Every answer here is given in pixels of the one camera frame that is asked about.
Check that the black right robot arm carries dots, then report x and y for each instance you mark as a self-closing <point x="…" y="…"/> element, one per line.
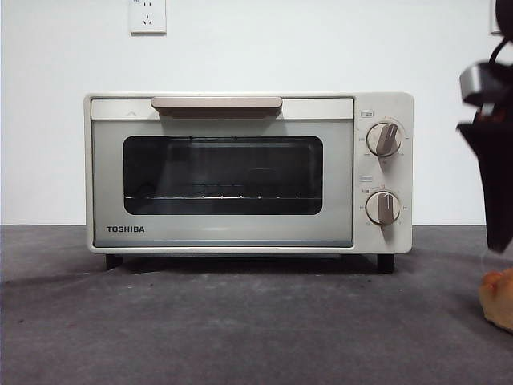
<point x="506" y="16"/>

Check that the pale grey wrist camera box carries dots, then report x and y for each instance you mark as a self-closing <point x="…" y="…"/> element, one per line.
<point x="472" y="82"/>

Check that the cream and taupe oven knob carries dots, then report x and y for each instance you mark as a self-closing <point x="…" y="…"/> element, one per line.
<point x="383" y="207"/>
<point x="384" y="139"/>

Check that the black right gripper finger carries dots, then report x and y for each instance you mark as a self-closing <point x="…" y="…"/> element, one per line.
<point x="493" y="180"/>

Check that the golden brown bread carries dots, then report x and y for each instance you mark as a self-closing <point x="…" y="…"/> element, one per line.
<point x="499" y="298"/>

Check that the cream Toshiba toaster oven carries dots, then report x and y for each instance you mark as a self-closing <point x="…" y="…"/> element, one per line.
<point x="384" y="104"/>

